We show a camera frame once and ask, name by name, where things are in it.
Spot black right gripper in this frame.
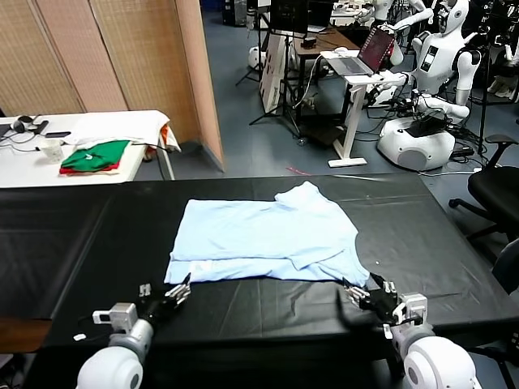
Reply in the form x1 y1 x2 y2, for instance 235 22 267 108
341 273 401 325

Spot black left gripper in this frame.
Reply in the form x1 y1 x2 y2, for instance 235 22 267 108
137 271 192 325

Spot light blue t-shirt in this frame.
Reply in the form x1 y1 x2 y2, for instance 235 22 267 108
164 181 371 287

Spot black table cover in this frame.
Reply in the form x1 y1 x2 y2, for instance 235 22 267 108
0 173 519 356

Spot dark grey chair back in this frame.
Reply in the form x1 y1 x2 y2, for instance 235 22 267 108
492 238 519 295

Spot brown wooden table corner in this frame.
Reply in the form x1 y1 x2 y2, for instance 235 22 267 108
0 318 54 353

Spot green folded shirt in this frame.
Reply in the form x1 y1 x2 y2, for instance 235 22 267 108
60 139 131 171

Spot red folded shirt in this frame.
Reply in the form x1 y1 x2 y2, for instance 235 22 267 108
59 156 122 176

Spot black office chair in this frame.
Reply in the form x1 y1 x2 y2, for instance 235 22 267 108
448 134 519 240

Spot orange cloth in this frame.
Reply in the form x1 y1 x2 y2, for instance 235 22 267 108
144 124 171 160

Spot white table with cloth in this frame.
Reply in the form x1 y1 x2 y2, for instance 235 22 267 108
64 111 182 153

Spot white standing desk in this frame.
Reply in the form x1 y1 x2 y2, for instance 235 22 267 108
320 50 401 169

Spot white paper cup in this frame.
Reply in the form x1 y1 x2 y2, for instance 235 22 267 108
43 139 64 164

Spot white side table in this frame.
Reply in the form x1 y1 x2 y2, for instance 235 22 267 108
0 109 176 188

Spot black headphones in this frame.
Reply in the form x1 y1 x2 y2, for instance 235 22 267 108
11 115 37 133

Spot black tripod stand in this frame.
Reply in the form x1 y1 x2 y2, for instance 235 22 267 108
249 34 305 141

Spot grey open laptop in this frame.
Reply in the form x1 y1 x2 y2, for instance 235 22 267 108
331 28 397 76

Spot white humanoid robot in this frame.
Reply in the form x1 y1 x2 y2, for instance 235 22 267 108
376 0 483 171

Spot wooden folding screen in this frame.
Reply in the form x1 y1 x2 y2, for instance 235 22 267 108
0 0 225 173

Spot white leaning board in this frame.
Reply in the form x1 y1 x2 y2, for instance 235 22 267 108
259 32 293 114

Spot brown wooden desk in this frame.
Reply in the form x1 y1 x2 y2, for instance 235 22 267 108
294 28 374 122

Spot black light stand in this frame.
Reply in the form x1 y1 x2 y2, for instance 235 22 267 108
234 7 271 86

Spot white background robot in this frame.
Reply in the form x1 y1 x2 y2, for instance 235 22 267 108
356 0 435 32

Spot black monitor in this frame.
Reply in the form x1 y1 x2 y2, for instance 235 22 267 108
269 0 311 36

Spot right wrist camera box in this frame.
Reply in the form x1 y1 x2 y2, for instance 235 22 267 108
391 293 429 325

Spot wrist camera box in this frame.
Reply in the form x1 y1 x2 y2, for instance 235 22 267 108
391 293 429 325
92 301 139 331

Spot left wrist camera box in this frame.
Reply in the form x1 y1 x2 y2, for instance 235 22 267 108
92 301 139 331

